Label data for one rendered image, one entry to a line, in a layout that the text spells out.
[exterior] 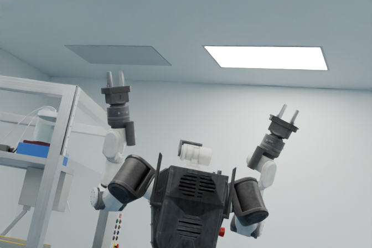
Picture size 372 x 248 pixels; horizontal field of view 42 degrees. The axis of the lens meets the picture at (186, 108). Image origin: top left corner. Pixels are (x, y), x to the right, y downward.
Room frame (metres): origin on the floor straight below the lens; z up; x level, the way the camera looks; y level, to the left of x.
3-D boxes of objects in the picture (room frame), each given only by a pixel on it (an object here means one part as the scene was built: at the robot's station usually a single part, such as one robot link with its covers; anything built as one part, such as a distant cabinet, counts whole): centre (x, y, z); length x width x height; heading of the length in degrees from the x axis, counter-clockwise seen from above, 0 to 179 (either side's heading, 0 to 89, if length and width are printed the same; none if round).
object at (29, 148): (2.58, 0.69, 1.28); 0.21 x 0.20 x 0.09; 170
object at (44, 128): (2.57, 0.69, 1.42); 0.15 x 0.15 x 0.19
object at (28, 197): (2.66, 0.65, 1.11); 0.22 x 0.11 x 0.20; 80
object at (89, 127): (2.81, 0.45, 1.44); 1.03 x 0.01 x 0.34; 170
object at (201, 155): (1.82, -0.07, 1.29); 0.10 x 0.07 x 0.09; 95
